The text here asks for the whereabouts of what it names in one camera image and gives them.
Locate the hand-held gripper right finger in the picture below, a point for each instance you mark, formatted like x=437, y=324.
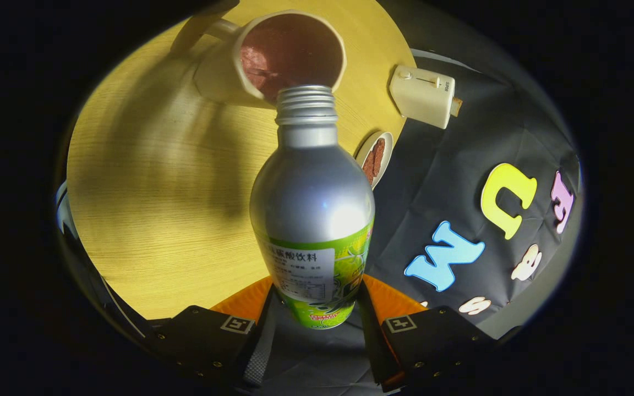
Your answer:
x=432, y=341

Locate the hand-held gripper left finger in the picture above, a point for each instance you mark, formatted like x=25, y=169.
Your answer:
x=207, y=335

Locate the silver juice bottle green label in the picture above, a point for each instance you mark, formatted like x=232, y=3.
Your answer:
x=311, y=198

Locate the wooden table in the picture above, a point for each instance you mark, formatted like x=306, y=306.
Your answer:
x=157, y=220

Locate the white round plate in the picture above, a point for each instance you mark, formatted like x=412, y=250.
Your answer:
x=387, y=159

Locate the brown food pieces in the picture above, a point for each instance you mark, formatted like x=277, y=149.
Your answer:
x=375, y=160

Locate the toast slice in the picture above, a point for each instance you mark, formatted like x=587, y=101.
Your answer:
x=457, y=106

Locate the white toaster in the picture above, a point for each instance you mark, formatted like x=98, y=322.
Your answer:
x=421, y=96

